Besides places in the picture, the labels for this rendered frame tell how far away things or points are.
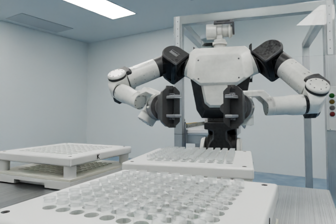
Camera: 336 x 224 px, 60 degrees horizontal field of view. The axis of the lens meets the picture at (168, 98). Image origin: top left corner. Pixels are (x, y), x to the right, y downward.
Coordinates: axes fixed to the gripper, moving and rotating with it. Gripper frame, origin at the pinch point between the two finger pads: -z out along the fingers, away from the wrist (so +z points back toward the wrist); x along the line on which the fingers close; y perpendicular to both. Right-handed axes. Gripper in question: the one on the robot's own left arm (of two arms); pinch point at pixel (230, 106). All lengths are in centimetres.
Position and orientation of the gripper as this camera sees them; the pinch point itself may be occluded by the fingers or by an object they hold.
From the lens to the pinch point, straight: 83.1
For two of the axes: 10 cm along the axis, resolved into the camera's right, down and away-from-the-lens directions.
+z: 3.9, 0.4, 9.2
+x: 0.0, 10.0, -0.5
